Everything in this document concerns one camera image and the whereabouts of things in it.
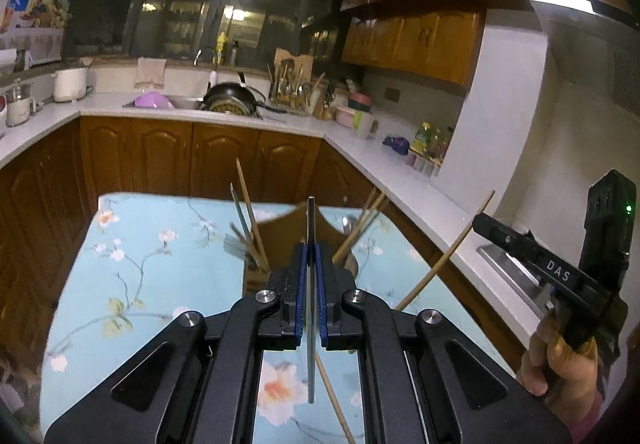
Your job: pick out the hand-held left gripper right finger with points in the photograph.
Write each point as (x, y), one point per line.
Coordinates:
(324, 294)

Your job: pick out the beige hanging towel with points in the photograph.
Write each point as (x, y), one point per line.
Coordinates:
(150, 72)

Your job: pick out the range hood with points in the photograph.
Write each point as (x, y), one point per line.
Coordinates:
(590, 23)

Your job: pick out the yellow cooking oil bottle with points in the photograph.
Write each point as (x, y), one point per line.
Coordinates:
(421, 138)

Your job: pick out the yellow dish soap bottle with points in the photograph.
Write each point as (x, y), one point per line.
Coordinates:
(221, 48)

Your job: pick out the row of spice jars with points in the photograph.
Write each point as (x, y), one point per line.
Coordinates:
(425, 162)

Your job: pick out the wooden utensil holder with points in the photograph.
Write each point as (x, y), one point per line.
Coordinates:
(285, 244)

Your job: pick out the wooden wall cabinets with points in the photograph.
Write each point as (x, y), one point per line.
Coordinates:
(425, 38)

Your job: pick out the countertop utensil rack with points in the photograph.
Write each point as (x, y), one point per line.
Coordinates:
(292, 81)

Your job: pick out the person's right forearm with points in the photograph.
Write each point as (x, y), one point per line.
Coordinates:
(585, 419)

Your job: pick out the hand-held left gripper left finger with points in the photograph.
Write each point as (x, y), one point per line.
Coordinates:
(300, 294)

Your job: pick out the wooden knife block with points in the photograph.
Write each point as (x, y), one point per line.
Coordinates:
(322, 98)

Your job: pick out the thin metal utensil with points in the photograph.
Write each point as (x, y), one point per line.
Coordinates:
(239, 209)
(311, 234)

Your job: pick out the pink plastic basin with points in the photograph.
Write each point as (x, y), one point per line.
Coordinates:
(154, 100)

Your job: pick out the white plastic container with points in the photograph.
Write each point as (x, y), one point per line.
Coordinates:
(364, 126)

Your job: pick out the stacked pastel bowls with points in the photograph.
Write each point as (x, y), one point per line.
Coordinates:
(356, 107)

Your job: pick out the blue countertop object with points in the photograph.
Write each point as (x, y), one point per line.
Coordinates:
(397, 145)

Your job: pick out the wooden base cabinets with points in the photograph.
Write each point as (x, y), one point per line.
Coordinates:
(165, 158)

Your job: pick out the chrome sink faucet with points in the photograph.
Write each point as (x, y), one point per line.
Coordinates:
(212, 73)

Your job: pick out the small white blender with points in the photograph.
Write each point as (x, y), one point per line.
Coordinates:
(19, 106)

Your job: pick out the paper towel roll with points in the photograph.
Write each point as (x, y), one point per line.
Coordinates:
(7, 59)

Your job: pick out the white electric pot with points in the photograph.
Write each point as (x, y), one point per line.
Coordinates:
(70, 84)

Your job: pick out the wall outlet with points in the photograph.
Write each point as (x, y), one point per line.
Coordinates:
(392, 95)

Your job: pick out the floral light blue tablecloth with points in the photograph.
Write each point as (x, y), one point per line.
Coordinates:
(150, 284)

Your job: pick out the dark sauce bottles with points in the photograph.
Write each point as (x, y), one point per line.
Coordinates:
(441, 141)

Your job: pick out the person's right hand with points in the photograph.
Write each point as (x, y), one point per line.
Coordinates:
(555, 369)

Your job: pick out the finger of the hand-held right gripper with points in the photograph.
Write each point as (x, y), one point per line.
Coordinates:
(520, 249)

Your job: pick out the black wok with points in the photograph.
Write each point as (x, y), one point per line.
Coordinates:
(232, 98)

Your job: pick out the wooden chopstick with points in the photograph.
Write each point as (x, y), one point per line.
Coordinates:
(336, 399)
(357, 224)
(250, 214)
(370, 219)
(450, 249)

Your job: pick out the metal spoon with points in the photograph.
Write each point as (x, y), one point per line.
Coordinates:
(349, 225)

